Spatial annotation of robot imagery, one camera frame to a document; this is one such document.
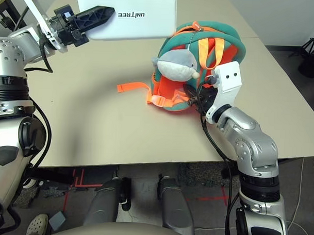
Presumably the black equipment pile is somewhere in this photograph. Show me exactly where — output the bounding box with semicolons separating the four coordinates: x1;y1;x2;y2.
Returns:
297;44;314;79

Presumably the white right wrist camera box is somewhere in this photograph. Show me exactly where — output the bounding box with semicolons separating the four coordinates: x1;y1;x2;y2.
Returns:
205;60;244;125

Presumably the white perforated clog shoe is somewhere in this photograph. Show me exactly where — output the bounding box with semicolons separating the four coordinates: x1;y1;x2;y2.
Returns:
25;212;50;235

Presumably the black left camera cable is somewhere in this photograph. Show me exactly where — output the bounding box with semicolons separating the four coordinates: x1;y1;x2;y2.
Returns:
24;35;56;75

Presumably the grey left robot leg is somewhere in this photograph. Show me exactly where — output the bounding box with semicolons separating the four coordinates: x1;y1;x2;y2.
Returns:
82;175;132;228

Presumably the orange and teal backpack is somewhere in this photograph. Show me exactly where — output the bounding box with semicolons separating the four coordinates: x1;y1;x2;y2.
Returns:
115;17;248;115

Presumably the grey plush whale toy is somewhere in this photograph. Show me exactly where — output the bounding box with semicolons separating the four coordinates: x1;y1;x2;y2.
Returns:
151;49;201;82

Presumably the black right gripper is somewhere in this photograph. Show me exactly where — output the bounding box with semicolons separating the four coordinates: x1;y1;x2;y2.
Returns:
183;85;219;114

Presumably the white rectangular power bank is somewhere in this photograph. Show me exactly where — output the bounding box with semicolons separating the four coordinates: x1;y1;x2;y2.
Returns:
75;0;177;43

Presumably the black tripod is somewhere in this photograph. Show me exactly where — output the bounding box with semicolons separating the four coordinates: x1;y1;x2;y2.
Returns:
289;23;314;61

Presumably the grey robot leg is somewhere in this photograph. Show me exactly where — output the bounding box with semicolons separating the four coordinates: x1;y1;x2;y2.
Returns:
82;175;132;228
155;175;198;235

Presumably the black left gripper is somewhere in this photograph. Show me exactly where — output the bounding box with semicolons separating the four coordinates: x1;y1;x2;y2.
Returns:
47;4;116;48

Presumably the black right camera cable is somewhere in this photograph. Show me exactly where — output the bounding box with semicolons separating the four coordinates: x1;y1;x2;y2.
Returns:
193;75;252;235

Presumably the grey robot torso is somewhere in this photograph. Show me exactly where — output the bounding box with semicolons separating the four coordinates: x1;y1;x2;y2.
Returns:
43;219;195;235

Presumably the black camera cable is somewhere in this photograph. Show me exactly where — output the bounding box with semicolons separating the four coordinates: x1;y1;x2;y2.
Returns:
193;75;252;235
24;35;56;75

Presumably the grey-blue foot pedal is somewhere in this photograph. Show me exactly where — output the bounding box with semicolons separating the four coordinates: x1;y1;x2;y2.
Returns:
48;211;67;231

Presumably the grey right robot leg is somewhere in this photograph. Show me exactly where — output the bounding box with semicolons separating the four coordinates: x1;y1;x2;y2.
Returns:
155;175;198;235

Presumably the side desk with black frame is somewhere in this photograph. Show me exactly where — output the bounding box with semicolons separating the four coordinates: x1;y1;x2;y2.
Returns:
0;0;30;33

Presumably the white floor cable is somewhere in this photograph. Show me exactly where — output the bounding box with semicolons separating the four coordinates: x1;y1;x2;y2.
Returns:
287;155;314;232

